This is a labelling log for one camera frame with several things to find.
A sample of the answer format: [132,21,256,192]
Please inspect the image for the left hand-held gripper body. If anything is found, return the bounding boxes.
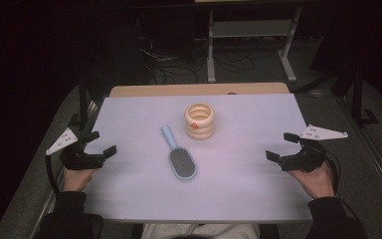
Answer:
[45,127,106,171]

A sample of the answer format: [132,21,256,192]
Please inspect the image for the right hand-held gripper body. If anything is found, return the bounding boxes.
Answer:
[278,123,349,173]

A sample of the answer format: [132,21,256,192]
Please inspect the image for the light blue hairbrush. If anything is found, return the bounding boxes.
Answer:
[160,124,198,181]

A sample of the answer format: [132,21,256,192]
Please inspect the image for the person's left hand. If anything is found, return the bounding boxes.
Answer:
[62,165,97,193]

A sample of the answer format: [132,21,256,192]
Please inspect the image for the person's right hand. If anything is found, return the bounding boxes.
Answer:
[287,161,335,200]

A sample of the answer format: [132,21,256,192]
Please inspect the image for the white table mat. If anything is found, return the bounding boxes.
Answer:
[84,93,313,223]

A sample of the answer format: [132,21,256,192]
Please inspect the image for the black metal stand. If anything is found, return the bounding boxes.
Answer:
[68,76,100,142]
[291,63,381,128]

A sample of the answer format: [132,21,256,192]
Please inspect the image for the cream ringed cup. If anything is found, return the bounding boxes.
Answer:
[184,103,216,140]

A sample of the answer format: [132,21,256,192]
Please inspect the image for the wooden table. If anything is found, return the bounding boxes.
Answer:
[108,82,290,99]

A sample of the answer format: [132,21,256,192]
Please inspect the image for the person's lap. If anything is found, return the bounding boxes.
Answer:
[141,222,261,239]

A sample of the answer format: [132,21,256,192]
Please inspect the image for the white-legged desk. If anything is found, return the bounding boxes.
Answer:
[207,5,303,84]

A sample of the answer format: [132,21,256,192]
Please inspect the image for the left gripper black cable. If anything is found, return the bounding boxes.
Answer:
[44,154,62,195]

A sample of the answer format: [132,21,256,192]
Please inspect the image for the black floor cables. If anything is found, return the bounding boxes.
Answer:
[135,16,267,85]

